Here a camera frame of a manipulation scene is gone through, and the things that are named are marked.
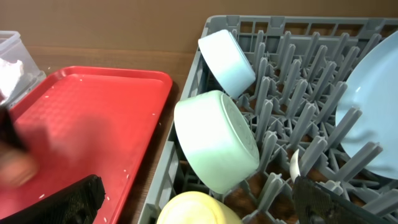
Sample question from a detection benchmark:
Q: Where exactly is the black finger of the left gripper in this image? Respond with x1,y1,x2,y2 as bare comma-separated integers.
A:
1,107,27,152

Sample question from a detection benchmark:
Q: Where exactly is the white plastic spoon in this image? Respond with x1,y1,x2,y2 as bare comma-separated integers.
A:
289,149,300,183

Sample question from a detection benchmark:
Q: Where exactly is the orange carrot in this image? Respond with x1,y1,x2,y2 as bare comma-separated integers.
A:
1,150,39,189

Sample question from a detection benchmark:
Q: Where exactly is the clear plastic bin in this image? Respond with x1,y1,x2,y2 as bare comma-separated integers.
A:
1,30,46,108

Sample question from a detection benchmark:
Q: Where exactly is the light blue plate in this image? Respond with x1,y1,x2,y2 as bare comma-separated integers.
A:
336,32,397,179

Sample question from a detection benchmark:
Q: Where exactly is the green bowl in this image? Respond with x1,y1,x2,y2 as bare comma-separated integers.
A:
174,90,259,194

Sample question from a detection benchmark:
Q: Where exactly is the light blue bowl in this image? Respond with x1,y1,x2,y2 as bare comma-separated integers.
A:
198,29,256,100

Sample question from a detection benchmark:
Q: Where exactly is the red serving tray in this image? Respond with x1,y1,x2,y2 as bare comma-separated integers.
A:
1,67,173,223

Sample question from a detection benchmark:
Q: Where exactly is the yellow cup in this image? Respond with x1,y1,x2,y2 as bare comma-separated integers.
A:
156,191,243,224

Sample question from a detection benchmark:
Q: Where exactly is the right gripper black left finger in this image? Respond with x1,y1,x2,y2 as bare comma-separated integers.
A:
1,174,105,224

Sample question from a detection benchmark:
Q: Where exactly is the grey dishwasher rack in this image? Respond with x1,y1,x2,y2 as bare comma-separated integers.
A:
138,15,397,224

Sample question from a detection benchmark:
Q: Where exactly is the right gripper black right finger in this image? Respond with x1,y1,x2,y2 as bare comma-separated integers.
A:
293,176,388,224

